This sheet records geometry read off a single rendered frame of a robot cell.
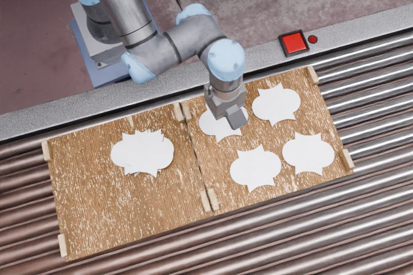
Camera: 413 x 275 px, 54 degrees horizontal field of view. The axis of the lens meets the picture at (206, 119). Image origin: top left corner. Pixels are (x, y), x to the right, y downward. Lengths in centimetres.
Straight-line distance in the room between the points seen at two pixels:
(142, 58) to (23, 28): 187
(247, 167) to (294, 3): 157
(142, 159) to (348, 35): 76
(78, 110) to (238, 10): 144
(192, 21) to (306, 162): 53
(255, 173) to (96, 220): 45
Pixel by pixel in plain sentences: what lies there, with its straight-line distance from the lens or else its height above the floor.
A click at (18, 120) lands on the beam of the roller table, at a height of 91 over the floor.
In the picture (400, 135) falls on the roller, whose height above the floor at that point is 92.
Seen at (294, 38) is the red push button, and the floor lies 93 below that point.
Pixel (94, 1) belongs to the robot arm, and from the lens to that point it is 116.
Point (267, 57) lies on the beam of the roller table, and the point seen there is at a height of 92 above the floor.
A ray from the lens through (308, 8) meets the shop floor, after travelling 256.
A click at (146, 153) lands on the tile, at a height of 98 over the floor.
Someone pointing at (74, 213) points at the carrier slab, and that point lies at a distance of 121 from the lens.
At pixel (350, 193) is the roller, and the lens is 123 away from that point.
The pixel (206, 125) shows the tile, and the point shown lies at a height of 95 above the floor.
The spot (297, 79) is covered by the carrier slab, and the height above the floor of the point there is 94.
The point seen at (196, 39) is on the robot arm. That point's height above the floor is 132.
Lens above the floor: 207
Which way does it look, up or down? 71 degrees down
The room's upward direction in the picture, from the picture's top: 4 degrees counter-clockwise
